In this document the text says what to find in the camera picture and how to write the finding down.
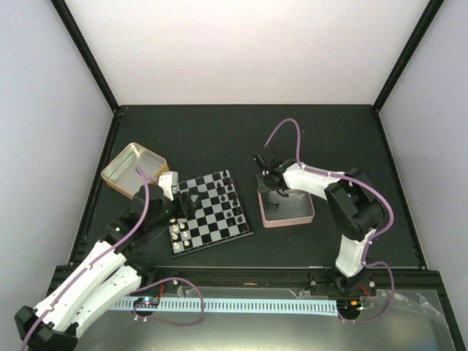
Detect white chess piece row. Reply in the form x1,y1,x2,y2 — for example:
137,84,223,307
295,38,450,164
168,218,192,254

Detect left black corner frame post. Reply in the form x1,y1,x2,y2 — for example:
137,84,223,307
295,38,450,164
50,0,124,116

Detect black and silver chessboard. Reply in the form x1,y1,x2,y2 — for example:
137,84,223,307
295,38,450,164
171,169,253,258

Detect black corner frame post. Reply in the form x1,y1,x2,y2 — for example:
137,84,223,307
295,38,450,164
50,0,124,116
371,0,446,110

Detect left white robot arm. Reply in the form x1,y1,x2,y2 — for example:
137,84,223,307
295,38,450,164
15,184,198,350

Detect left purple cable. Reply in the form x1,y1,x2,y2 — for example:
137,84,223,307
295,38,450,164
20,166,205,351

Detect gold metal tin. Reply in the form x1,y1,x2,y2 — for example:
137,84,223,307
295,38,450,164
101,142,169,199

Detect light blue cable duct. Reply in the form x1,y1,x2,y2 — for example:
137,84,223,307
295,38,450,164
110,296,339,317

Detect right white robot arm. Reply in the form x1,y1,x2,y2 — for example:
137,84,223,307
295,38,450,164
253,146,394,295

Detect purple cable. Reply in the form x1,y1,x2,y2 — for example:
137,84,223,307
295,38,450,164
263,118,396,325
20,166,205,351

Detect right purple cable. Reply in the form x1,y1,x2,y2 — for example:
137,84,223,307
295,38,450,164
263,118,396,325

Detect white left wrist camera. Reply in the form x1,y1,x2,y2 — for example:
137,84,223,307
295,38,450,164
157,171,178,201

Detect black pieces in tray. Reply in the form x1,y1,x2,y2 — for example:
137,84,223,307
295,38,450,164
267,202,280,211

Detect pink tray of black pieces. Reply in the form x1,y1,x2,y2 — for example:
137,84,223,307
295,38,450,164
258,190,315,228

